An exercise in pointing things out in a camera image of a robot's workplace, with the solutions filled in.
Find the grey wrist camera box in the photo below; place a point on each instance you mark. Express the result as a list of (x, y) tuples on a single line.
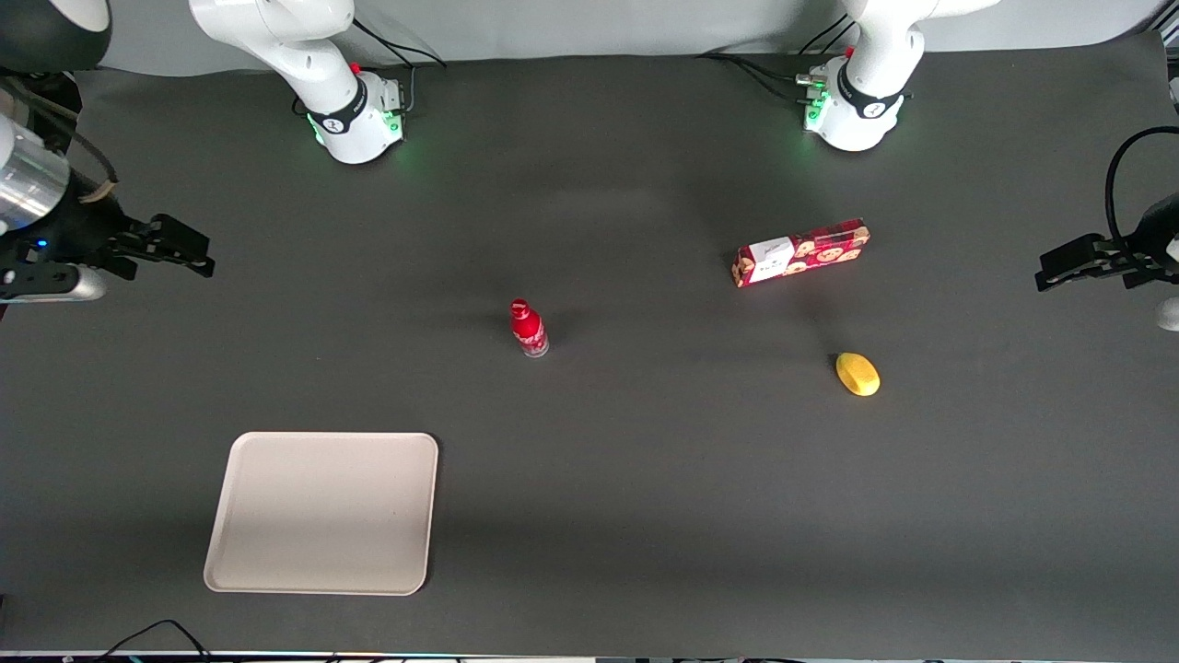
[(55, 284), (1170, 315)]

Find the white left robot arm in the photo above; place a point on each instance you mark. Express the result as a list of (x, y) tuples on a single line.
[(875, 55)]

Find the white plastic tray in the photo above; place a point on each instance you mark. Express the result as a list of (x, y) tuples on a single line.
[(322, 511)]

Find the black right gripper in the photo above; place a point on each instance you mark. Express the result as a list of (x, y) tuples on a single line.
[(85, 231)]

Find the yellow lemon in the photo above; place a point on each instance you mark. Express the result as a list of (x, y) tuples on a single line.
[(857, 374)]

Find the red cookie box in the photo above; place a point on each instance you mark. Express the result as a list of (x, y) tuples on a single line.
[(801, 253)]

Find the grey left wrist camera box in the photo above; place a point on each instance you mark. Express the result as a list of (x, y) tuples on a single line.
[(1170, 315)]

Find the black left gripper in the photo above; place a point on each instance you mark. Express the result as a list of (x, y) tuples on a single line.
[(1145, 241)]

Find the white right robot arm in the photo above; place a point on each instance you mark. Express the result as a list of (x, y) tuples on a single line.
[(304, 55)]

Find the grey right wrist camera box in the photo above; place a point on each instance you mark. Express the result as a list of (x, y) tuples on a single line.
[(55, 284)]

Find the red coke bottle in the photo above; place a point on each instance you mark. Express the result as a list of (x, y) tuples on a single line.
[(529, 330)]

